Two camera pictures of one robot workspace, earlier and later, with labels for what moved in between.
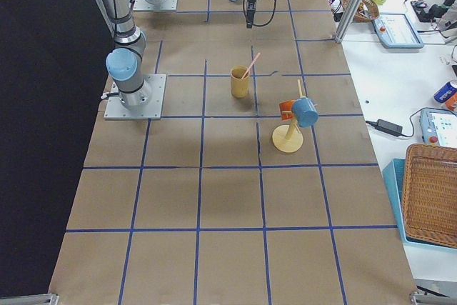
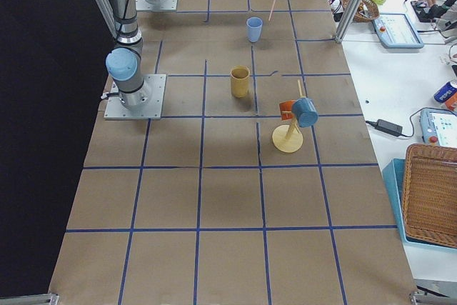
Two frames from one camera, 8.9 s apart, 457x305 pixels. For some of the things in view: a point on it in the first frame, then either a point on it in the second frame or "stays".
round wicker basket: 367,10 stays
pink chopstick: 251,65 → 274,0
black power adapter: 387,126 stays
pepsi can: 442,94 stays
